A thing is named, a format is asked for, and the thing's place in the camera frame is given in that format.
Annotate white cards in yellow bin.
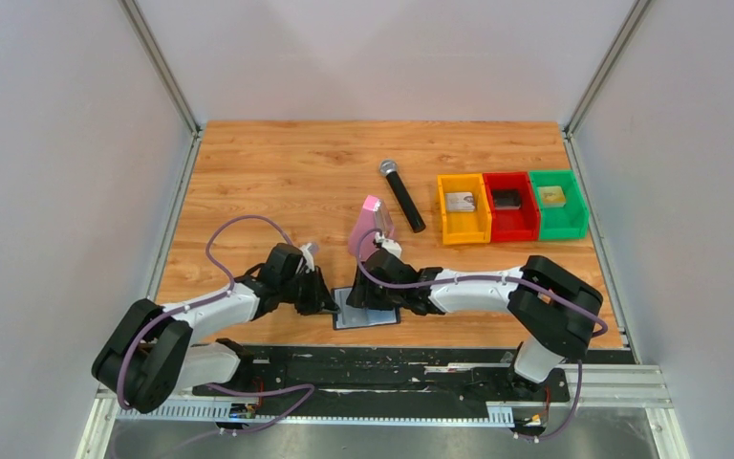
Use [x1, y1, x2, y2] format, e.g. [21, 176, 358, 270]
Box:
[443, 191, 477, 213]

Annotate red plastic bin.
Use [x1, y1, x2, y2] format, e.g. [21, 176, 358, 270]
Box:
[483, 171, 541, 243]

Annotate blue leather card holder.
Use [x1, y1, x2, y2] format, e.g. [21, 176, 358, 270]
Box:
[332, 288, 401, 331]

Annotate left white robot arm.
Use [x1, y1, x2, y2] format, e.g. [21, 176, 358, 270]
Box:
[91, 243, 338, 413]

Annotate gold cards in green bin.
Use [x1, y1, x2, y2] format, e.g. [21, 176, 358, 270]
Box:
[536, 186, 567, 208]

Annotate green plastic bin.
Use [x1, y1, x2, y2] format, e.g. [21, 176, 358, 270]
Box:
[528, 169, 590, 241]

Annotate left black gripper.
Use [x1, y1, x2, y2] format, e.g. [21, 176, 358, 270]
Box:
[280, 266, 342, 317]

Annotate pink metronome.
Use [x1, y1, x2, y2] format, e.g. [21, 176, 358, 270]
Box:
[348, 195, 395, 261]

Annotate yellow plastic bin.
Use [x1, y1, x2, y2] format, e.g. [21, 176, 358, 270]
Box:
[437, 173, 492, 245]

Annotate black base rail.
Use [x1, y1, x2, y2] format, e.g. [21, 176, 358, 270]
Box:
[226, 345, 573, 420]

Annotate black microphone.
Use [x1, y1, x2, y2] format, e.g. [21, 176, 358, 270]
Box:
[378, 159, 426, 233]

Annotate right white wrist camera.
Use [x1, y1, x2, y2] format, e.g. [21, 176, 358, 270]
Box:
[374, 231, 402, 259]

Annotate black cards in red bin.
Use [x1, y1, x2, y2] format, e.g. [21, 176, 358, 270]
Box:
[491, 189, 522, 210]

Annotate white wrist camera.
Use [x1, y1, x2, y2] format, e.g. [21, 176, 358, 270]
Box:
[374, 231, 402, 259]
[299, 242, 319, 272]

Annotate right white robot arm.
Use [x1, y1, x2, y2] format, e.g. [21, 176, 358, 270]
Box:
[346, 249, 608, 400]

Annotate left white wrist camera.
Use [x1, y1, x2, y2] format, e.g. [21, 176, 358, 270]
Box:
[299, 242, 319, 272]

